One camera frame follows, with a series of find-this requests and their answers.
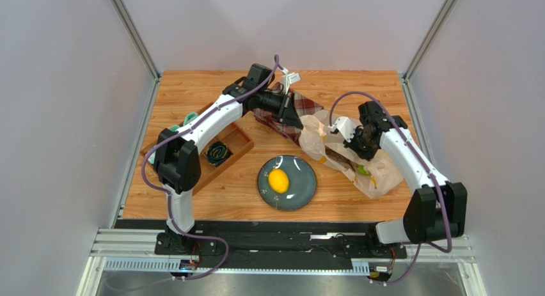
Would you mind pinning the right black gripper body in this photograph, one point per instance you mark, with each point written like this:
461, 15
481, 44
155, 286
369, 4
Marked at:
355, 144

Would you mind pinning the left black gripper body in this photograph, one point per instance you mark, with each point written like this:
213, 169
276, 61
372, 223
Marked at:
281, 105

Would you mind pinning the green fake fruit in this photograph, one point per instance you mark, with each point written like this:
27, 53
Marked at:
363, 171

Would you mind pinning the translucent plastic bag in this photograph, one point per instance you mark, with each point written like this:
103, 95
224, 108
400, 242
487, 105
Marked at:
374, 177

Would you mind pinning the yellow fake fruit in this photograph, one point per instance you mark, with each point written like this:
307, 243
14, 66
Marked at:
278, 181

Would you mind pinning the dark red fake fruit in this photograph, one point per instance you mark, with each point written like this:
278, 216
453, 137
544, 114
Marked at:
340, 159

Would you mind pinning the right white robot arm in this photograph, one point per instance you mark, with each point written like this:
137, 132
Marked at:
437, 209

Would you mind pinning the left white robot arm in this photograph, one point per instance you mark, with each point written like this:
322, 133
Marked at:
245, 94

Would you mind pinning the red plaid cloth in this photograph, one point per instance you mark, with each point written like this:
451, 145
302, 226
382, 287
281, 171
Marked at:
304, 106

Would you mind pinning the wooden compartment tray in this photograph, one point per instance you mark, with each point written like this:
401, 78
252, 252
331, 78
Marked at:
225, 146

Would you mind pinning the blue ceramic plate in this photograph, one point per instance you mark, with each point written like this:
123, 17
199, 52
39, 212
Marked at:
303, 183

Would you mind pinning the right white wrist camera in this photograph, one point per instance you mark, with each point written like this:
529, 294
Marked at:
345, 127

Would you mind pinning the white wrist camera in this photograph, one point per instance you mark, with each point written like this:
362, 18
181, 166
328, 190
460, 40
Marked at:
287, 79
345, 127

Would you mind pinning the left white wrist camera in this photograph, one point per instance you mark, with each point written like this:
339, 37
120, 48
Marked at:
287, 79

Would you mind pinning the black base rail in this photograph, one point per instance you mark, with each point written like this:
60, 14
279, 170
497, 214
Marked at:
353, 239

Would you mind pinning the aluminium frame rail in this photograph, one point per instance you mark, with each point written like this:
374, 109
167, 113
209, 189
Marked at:
133, 250

